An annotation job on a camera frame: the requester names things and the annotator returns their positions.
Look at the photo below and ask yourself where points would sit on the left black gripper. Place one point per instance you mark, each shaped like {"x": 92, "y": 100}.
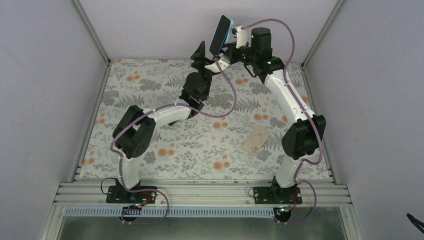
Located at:
{"x": 200, "y": 57}

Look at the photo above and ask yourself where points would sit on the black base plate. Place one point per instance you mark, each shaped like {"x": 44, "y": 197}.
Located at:
{"x": 271, "y": 195}
{"x": 118, "y": 195}

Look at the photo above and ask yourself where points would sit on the beige phone case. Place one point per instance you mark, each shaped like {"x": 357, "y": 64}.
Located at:
{"x": 256, "y": 140}

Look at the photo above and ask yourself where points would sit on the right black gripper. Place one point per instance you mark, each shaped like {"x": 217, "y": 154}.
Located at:
{"x": 230, "y": 48}

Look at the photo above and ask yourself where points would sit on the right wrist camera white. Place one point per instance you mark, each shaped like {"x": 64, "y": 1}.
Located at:
{"x": 241, "y": 36}

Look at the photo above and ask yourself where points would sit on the black phone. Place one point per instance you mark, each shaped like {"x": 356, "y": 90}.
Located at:
{"x": 174, "y": 123}

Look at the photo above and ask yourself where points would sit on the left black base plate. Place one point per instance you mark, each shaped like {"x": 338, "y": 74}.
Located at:
{"x": 118, "y": 195}

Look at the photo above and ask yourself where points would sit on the aluminium rail frame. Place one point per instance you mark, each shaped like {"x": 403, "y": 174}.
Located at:
{"x": 189, "y": 199}

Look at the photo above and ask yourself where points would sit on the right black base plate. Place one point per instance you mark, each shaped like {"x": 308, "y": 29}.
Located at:
{"x": 271, "y": 195}

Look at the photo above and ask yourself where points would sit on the floral table mat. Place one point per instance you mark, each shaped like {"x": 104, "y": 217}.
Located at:
{"x": 203, "y": 147}

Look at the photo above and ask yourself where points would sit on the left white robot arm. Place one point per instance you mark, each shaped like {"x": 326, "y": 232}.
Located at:
{"x": 132, "y": 136}

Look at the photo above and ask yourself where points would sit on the black object at corner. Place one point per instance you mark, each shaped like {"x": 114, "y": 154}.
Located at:
{"x": 416, "y": 222}

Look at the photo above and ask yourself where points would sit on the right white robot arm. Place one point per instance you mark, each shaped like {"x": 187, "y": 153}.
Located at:
{"x": 306, "y": 130}

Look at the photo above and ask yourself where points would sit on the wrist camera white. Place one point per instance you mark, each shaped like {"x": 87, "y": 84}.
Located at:
{"x": 218, "y": 66}
{"x": 241, "y": 36}

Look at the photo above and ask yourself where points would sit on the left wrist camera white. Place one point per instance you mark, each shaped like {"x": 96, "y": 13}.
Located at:
{"x": 218, "y": 66}

